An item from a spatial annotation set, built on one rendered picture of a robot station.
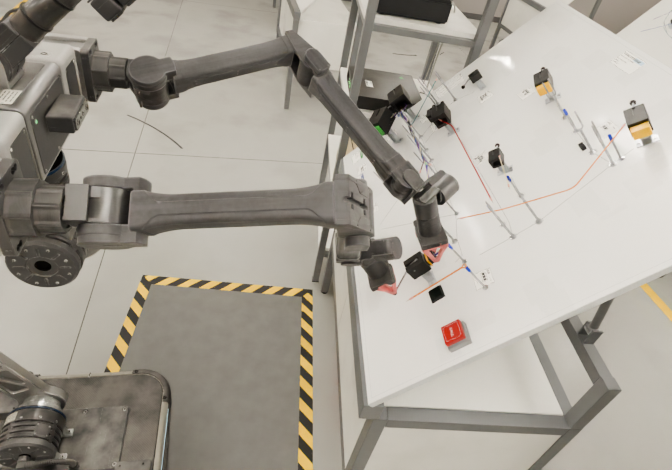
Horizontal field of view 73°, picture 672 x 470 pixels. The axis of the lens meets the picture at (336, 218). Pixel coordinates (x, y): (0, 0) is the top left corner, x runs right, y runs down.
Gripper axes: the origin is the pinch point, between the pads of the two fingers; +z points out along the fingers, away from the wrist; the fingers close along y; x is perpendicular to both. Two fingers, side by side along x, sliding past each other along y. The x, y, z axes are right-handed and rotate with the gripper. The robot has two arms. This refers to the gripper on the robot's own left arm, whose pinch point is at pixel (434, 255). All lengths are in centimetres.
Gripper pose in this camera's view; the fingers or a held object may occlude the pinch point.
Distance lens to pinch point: 123.4
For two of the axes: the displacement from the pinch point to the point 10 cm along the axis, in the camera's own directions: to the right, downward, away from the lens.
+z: 2.6, 7.5, 6.1
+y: -1.0, -6.0, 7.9
